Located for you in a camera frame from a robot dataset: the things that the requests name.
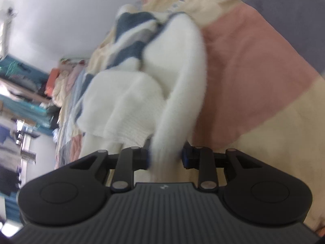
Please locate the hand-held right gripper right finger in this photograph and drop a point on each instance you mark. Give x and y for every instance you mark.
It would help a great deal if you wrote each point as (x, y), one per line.
(186, 158)

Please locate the patchwork checkered quilt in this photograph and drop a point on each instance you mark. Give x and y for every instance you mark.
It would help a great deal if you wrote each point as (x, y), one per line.
(254, 68)

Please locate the light teal hanging cloth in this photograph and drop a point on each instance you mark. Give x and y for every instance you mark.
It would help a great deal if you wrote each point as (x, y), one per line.
(22, 109)

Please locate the cream fleece jacket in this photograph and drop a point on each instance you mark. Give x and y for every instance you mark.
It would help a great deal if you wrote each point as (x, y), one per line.
(172, 68)

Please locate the orange box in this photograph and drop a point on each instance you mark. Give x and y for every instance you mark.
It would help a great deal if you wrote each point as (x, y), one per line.
(53, 78)

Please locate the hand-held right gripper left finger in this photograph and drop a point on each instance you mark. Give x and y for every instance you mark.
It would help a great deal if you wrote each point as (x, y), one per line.
(127, 162)

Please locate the cream blanket pile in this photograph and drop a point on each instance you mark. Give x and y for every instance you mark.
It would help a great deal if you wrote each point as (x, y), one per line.
(61, 94)

